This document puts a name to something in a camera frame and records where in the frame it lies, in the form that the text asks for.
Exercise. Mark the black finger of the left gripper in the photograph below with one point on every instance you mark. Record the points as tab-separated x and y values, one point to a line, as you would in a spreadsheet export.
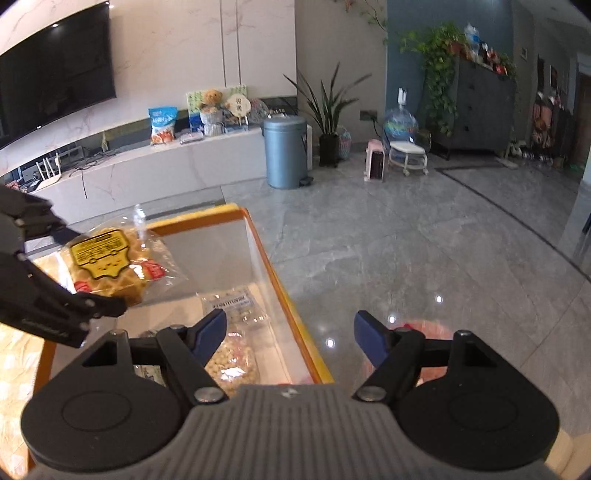
34	303
25	217

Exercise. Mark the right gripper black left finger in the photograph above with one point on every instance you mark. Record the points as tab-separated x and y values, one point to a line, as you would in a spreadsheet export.
98	415

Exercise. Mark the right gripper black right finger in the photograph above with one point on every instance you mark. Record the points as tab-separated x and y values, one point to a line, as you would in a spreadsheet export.
457	400

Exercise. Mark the yellow waffle cookie bag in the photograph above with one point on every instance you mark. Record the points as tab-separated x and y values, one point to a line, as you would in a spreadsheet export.
121	258

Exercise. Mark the white puffed snack bag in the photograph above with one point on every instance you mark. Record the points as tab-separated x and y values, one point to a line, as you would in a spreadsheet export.
234	362

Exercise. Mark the white green printed snack bag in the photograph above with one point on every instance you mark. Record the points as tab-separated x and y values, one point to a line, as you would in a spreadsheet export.
150	372

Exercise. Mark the clear bag of round candies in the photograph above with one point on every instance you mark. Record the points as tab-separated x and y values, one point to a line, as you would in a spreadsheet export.
239	304

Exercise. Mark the white wifi router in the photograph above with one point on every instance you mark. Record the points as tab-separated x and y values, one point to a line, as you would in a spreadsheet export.
49	169

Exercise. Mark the yellow checkered tablecloth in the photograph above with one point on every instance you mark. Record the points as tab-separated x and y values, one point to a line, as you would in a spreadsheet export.
25	366

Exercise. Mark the blue white snack bag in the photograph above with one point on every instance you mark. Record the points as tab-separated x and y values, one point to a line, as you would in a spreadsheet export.
162	124

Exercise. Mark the orange cardboard box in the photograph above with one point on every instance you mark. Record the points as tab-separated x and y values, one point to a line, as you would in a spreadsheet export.
271	430

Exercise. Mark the white marble tv console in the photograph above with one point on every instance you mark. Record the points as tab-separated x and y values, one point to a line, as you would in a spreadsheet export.
153	172

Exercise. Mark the green picture board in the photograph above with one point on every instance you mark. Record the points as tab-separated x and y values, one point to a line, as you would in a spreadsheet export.
193	98

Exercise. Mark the brown teddy bear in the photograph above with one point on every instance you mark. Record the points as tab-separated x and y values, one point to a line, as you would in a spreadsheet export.
210	112

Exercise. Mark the round paper fan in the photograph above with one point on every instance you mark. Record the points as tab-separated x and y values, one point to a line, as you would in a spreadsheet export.
239	106

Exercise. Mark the white round stool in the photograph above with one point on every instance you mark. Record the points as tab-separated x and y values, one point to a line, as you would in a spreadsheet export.
408	156

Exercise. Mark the pink space heater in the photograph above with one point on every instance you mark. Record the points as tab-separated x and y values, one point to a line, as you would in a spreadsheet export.
375	163

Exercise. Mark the blue grey trash bin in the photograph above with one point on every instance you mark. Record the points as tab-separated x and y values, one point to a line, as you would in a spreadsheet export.
286	145

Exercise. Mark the blue water jug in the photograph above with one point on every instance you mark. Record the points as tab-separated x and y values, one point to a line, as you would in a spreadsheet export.
400	125

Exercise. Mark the dark grey cabinet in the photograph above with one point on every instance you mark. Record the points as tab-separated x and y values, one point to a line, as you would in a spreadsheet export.
484	110

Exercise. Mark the tall leafy potted plant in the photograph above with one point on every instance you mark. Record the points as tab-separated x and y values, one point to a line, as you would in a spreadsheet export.
325	108

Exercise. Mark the trailing green ivy plant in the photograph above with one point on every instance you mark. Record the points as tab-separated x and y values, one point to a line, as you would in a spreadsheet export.
440	47

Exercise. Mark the black wall television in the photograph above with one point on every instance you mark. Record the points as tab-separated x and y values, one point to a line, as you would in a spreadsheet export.
58	71

